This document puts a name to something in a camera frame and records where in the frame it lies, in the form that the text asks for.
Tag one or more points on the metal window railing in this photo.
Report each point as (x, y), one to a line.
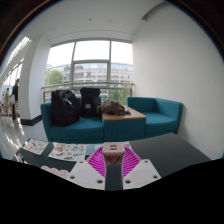
(60, 85)

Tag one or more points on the sticker sheet with red prints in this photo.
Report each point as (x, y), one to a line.
(67, 152)

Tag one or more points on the person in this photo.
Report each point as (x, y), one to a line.
(7, 98)
(15, 93)

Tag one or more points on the teal sofa with backpacks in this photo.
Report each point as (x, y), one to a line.
(81, 130)

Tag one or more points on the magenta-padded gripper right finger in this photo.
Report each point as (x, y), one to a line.
(141, 175)

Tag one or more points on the brown jacket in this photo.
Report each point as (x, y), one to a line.
(113, 107)

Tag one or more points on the teal side table, wooden top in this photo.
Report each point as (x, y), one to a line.
(124, 128)

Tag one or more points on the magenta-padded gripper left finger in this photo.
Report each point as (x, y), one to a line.
(87, 175)

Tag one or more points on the empty teal sofa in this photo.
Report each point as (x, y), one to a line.
(163, 118)

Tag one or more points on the large black backpack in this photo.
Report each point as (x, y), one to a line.
(65, 108)

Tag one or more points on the small sticker sheet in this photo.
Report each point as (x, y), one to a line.
(35, 146)

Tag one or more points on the black backpack with label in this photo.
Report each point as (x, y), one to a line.
(90, 102)

